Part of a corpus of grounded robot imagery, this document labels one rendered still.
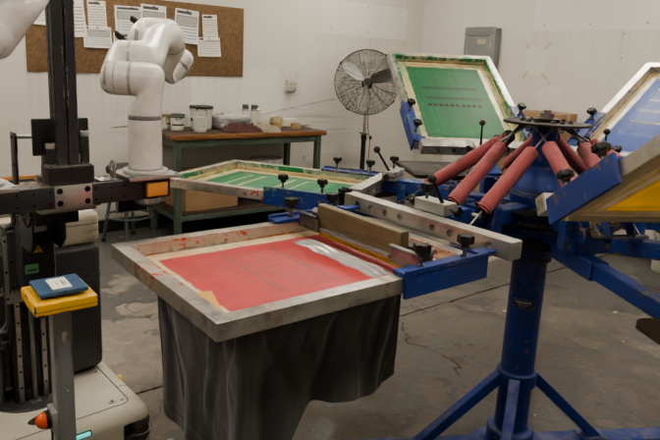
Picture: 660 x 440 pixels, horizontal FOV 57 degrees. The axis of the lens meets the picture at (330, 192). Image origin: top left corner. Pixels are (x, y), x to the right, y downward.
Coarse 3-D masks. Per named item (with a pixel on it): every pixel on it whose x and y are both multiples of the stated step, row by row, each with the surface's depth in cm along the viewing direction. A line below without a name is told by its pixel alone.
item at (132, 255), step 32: (256, 224) 183; (288, 224) 187; (128, 256) 148; (448, 256) 166; (160, 288) 133; (352, 288) 135; (384, 288) 139; (192, 320) 121; (224, 320) 115; (256, 320) 119; (288, 320) 123
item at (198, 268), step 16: (288, 240) 181; (320, 240) 183; (192, 256) 162; (208, 256) 162; (304, 256) 166; (320, 256) 167; (176, 272) 149; (192, 272) 150; (208, 272) 150; (224, 272) 151
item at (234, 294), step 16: (368, 256) 169; (336, 272) 155; (352, 272) 155; (208, 288) 140; (224, 288) 140; (240, 288) 141; (256, 288) 141; (304, 288) 143; (320, 288) 143; (224, 304) 131; (240, 304) 131; (256, 304) 132
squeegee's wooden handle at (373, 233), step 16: (320, 208) 182; (336, 208) 178; (320, 224) 183; (336, 224) 177; (352, 224) 171; (368, 224) 165; (384, 224) 163; (368, 240) 166; (384, 240) 161; (400, 240) 156
